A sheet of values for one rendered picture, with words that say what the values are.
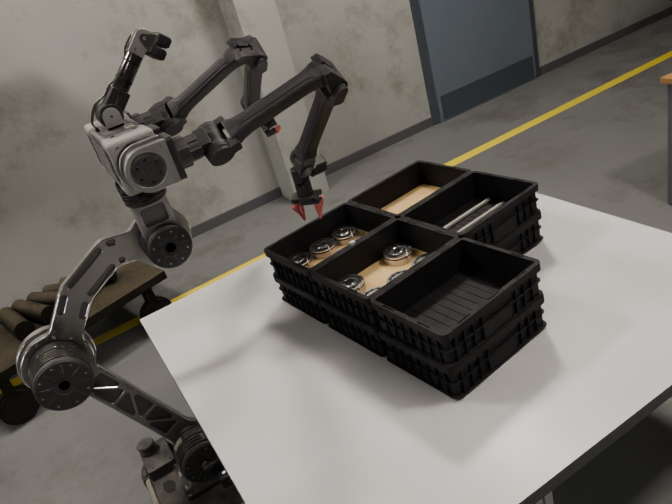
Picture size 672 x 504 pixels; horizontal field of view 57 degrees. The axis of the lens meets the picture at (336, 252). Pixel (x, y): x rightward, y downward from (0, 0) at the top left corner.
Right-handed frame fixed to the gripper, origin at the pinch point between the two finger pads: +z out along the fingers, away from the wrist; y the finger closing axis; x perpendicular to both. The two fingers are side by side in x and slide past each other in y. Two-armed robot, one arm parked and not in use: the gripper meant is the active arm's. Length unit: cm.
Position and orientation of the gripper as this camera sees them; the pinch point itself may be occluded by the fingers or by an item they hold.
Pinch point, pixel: (312, 217)
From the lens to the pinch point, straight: 223.4
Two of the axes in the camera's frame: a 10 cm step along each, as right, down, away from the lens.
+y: -9.4, 0.8, 3.3
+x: -2.4, 5.3, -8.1
